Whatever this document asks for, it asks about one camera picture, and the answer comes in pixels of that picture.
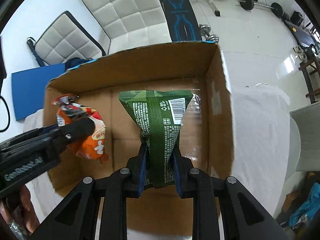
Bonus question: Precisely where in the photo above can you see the green snack packet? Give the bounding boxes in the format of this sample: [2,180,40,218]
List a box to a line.
[118,89,201,189]

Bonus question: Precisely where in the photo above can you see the blue board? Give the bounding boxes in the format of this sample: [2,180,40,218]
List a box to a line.
[11,64,68,122]

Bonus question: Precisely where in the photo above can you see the black barbell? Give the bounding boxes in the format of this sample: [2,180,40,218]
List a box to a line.
[238,0,286,18]

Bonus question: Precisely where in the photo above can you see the black and blue weight bench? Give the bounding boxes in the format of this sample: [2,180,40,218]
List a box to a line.
[160,0,222,43]

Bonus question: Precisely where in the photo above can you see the orange snack packet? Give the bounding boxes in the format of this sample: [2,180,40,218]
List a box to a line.
[51,94,110,165]

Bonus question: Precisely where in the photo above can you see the small white quilted chair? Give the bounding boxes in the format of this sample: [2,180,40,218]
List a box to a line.
[27,10,107,67]

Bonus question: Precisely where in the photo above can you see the large white quilted chair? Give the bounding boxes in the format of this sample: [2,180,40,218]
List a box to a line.
[81,0,173,55]

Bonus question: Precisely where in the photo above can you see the blue plastic bag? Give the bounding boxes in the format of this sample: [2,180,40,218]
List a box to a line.
[290,182,320,228]

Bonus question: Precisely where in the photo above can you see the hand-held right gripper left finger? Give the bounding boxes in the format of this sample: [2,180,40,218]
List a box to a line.
[32,144,148,240]

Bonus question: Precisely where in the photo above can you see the brown cardboard box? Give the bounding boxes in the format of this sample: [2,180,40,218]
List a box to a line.
[44,41,236,231]

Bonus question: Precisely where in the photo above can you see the metal dumbbell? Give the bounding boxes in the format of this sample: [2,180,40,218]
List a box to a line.
[199,24,220,43]

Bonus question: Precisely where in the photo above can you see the person's left hand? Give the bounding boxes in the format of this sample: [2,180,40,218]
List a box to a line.
[0,185,41,240]

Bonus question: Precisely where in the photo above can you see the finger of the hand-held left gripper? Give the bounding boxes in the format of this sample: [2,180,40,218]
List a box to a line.
[42,117,96,155]

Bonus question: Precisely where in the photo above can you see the pair of white shoes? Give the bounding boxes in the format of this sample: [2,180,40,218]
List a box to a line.
[294,45,310,62]

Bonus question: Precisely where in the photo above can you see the white table cloth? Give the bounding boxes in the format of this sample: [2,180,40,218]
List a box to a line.
[24,84,292,240]

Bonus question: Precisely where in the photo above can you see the dark blue cloth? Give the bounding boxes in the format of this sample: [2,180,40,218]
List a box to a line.
[65,57,93,71]

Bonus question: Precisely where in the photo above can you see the black cable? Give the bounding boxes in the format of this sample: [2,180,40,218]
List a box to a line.
[0,95,11,133]

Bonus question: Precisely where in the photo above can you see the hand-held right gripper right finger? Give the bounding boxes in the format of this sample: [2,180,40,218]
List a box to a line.
[172,147,291,240]

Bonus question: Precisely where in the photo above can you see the wooden stool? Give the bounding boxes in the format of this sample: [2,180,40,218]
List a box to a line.
[299,55,320,104]

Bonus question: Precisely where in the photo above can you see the black treadmill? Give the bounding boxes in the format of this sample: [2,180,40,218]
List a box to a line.
[281,10,320,53]

